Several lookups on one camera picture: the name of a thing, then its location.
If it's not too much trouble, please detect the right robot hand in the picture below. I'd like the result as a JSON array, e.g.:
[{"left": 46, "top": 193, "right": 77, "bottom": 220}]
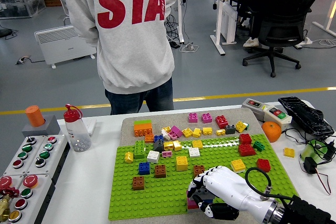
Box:
[{"left": 186, "top": 165, "right": 276, "bottom": 222}]

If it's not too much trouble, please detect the red 2x2 toy brick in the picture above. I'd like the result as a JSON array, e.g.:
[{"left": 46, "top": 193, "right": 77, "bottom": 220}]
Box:
[
  {"left": 256, "top": 158, "right": 271, "bottom": 173},
  {"left": 215, "top": 115, "right": 229, "bottom": 130},
  {"left": 239, "top": 133, "right": 253, "bottom": 145}
]

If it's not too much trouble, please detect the brown 2x2 toy brick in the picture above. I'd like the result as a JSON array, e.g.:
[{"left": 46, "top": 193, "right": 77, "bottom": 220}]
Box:
[
  {"left": 132, "top": 176, "right": 145, "bottom": 191},
  {"left": 193, "top": 165, "right": 206, "bottom": 178},
  {"left": 154, "top": 165, "right": 167, "bottom": 179}
]

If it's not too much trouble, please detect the red large toy brick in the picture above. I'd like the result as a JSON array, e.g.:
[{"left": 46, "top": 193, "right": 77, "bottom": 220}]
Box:
[{"left": 238, "top": 144, "right": 257, "bottom": 157}]

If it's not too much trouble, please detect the yellow tall 2x2 brick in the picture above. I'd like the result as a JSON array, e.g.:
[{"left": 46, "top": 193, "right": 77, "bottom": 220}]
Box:
[{"left": 175, "top": 156, "right": 189, "bottom": 172}]

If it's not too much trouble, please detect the dark green toy brick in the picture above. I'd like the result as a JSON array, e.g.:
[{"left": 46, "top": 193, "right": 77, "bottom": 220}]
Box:
[{"left": 253, "top": 141, "right": 266, "bottom": 153}]

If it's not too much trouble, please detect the green studded baseplate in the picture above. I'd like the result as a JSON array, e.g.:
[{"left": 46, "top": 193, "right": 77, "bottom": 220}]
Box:
[{"left": 108, "top": 134, "right": 301, "bottom": 221}]

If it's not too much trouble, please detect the pink sloped toy brick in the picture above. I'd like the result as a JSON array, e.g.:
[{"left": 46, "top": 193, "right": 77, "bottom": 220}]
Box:
[{"left": 170, "top": 125, "right": 183, "bottom": 138}]

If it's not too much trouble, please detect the dark grey sloped brick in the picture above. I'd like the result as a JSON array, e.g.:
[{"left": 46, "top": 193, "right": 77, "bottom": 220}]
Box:
[{"left": 153, "top": 140, "right": 165, "bottom": 153}]

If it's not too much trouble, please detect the blue 2x2 toy brick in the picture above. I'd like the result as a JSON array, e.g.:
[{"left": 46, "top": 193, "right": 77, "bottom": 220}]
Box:
[{"left": 138, "top": 162, "right": 151, "bottom": 176}]

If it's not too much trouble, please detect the lime green tall brick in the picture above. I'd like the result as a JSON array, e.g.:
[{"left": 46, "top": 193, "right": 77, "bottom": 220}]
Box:
[{"left": 134, "top": 140, "right": 146, "bottom": 159}]

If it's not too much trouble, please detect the orange 2x4 toy brick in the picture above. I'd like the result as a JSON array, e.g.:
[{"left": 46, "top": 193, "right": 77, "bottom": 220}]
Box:
[{"left": 133, "top": 124, "right": 153, "bottom": 137}]

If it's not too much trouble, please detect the orange fruit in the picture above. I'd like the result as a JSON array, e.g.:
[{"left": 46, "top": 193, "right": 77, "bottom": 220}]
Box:
[{"left": 261, "top": 121, "right": 282, "bottom": 143}]

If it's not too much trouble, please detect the black plastic tray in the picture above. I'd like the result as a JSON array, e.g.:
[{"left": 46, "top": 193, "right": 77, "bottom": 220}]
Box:
[{"left": 277, "top": 96, "right": 335, "bottom": 137}]

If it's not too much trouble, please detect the black plug adapter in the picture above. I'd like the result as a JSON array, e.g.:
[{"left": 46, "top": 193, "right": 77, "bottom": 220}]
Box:
[{"left": 322, "top": 140, "right": 336, "bottom": 161}]

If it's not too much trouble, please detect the clear bottle red cap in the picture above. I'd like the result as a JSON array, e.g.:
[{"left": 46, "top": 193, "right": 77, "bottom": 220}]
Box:
[{"left": 64, "top": 104, "right": 92, "bottom": 153}]

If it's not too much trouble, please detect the white computer tower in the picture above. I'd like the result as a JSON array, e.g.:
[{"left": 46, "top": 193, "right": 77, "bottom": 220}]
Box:
[{"left": 220, "top": 1, "right": 238, "bottom": 44}]

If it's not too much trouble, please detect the black office chair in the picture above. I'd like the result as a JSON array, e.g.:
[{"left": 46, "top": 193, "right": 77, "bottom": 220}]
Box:
[{"left": 241, "top": 0, "right": 313, "bottom": 78}]

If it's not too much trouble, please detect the grey push-button control box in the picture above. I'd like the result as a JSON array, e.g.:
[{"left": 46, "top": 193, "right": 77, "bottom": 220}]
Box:
[
  {"left": 25, "top": 134, "right": 71, "bottom": 186},
  {"left": 2, "top": 135, "right": 47, "bottom": 176}
]

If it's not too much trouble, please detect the grey block holder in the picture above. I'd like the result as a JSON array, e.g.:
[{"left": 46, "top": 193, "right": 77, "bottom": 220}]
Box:
[{"left": 22, "top": 114, "right": 61, "bottom": 138}]

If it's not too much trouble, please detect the grey emergency-stop button box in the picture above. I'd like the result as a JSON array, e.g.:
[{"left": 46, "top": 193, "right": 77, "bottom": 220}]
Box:
[
  {"left": 0, "top": 174, "right": 26, "bottom": 224},
  {"left": 6, "top": 173, "right": 56, "bottom": 224}
]

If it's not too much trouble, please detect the orange cylinder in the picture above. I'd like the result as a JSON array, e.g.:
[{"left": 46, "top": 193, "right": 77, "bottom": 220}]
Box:
[{"left": 25, "top": 105, "right": 46, "bottom": 127}]

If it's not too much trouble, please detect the white panel heater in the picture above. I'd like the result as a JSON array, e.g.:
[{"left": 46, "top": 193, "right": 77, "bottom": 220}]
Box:
[{"left": 34, "top": 24, "right": 97, "bottom": 70}]

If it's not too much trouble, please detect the white chair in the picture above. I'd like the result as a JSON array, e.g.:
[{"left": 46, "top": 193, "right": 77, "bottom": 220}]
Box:
[{"left": 62, "top": 0, "right": 72, "bottom": 27}]

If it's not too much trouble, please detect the floor socket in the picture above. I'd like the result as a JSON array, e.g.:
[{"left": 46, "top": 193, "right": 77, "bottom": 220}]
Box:
[{"left": 15, "top": 55, "right": 32, "bottom": 65}]

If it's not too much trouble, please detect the wooden box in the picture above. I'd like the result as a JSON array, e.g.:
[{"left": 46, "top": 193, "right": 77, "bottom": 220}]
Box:
[{"left": 41, "top": 0, "right": 64, "bottom": 7}]

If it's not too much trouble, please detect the clear storage crate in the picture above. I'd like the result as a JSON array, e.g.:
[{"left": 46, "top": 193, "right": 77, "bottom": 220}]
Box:
[{"left": 0, "top": 0, "right": 47, "bottom": 20}]

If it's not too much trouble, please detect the black cord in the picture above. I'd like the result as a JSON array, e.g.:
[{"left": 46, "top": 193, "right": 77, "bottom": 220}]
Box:
[{"left": 283, "top": 128, "right": 336, "bottom": 156}]

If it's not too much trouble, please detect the grey two-button switch box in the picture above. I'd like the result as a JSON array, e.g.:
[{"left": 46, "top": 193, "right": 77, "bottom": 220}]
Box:
[{"left": 241, "top": 98, "right": 271, "bottom": 122}]

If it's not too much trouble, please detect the white red-green switch box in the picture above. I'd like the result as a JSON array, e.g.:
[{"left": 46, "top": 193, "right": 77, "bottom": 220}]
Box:
[{"left": 263, "top": 104, "right": 293, "bottom": 130}]

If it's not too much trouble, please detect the white flat wall switch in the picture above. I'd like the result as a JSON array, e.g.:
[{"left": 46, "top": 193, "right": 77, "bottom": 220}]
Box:
[{"left": 81, "top": 118, "right": 97, "bottom": 137}]

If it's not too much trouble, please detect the black cable tangle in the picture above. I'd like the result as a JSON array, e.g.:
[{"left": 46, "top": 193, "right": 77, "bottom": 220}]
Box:
[{"left": 164, "top": 14, "right": 190, "bottom": 45}]

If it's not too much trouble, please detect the brass valve red handle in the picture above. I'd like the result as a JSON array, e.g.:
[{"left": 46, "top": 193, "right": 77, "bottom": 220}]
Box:
[{"left": 0, "top": 186, "right": 20, "bottom": 222}]

